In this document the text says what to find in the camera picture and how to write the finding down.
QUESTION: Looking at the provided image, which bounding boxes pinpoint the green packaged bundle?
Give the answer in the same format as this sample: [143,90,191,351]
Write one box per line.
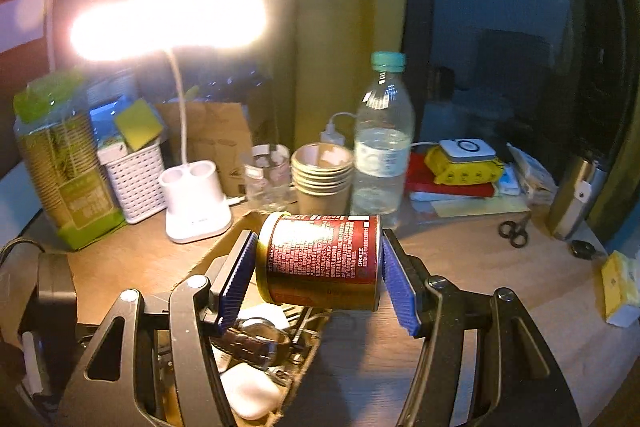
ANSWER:
[12,69,128,252]

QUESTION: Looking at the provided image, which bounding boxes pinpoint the black car key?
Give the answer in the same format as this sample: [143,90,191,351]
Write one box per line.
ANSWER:
[570,239,598,260]

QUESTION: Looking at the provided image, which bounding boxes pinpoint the white woven plastic basket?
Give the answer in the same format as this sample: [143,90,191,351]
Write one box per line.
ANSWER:
[97,137,168,225]

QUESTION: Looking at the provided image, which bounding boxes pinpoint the blue and white packet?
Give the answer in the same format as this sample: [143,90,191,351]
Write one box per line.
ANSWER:
[495,164,521,196]

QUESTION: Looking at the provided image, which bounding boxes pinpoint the yellow-green sponge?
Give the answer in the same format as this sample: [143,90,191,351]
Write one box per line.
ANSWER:
[112,99,165,154]

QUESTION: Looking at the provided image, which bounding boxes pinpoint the black scissors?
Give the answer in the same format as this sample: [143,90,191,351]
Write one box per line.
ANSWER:
[497,213,533,249]

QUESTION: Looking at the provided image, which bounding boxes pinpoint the white power bank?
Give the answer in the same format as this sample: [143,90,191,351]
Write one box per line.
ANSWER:
[439,138,497,164]

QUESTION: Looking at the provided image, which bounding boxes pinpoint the bunch of metal keys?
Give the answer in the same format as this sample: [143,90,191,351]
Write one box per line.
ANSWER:
[272,309,323,365]

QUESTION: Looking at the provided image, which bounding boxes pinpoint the white earbuds case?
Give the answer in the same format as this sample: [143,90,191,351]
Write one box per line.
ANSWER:
[220,359,282,420]

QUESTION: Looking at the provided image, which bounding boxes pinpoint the metal wristwatch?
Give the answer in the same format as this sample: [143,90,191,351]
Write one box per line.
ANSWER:
[212,317,296,370]

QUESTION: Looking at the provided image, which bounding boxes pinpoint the white medicine boxes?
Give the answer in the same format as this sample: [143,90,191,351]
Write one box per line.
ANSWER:
[507,144,556,202]

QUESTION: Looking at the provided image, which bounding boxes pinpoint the brown cardboard box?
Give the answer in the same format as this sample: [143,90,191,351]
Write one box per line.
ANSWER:
[145,211,331,427]

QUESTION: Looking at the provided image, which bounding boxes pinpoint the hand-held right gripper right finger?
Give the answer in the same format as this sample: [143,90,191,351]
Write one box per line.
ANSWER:
[381,228,583,427]

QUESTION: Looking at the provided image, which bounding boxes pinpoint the stack of paper cups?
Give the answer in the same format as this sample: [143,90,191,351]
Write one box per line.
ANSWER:
[291,143,355,215]

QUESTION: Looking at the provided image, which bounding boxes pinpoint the dark glass sliding door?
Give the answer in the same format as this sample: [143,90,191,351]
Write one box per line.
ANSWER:
[410,0,621,158]

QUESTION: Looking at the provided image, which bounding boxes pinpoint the red book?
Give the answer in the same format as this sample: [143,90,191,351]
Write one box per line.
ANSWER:
[405,152,496,200]

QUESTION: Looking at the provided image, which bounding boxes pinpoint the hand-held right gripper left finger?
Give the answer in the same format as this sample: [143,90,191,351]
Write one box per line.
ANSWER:
[55,229,258,427]

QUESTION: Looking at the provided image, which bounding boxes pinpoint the yellow tissue pack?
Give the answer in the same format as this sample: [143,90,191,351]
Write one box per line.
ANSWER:
[600,251,640,328]

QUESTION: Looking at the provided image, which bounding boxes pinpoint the brown cardboard carton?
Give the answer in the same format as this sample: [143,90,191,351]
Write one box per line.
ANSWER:
[155,101,253,202]

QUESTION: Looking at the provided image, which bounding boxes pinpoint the clear plastic water bottle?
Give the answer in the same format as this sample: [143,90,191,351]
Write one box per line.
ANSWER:
[350,51,417,228]

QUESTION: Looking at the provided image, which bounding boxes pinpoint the blue and white small box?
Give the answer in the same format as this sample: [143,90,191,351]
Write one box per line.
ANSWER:
[90,99,126,142]

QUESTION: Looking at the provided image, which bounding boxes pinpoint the white desk lamp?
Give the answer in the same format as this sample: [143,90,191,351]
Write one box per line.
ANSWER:
[70,0,268,244]

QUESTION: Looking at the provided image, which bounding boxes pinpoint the steel travel tumbler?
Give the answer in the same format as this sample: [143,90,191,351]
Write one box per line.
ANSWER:
[545,154,613,242]

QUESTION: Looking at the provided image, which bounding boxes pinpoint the white charging cable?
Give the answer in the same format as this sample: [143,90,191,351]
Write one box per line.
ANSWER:
[320,111,441,154]

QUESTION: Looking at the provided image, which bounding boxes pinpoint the pale yellow paper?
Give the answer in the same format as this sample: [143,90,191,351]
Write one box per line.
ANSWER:
[430,194,531,220]

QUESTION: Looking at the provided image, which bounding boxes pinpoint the red and gold can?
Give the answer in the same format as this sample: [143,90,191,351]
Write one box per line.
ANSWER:
[255,212,383,312]

